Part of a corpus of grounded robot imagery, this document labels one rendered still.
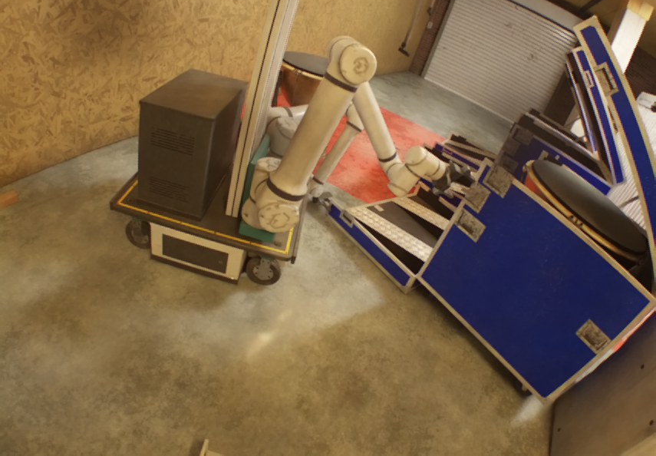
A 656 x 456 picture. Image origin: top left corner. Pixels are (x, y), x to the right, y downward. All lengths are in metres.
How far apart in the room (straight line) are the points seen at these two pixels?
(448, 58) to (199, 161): 8.02
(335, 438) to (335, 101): 1.28
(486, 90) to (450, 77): 0.92
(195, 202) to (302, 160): 0.62
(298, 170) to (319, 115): 0.21
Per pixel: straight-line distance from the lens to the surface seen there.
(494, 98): 9.04
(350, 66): 1.12
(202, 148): 1.52
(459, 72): 9.08
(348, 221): 2.38
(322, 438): 1.57
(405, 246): 2.34
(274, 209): 1.30
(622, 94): 1.60
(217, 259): 1.74
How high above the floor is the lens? 1.43
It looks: 33 degrees down
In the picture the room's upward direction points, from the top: 20 degrees clockwise
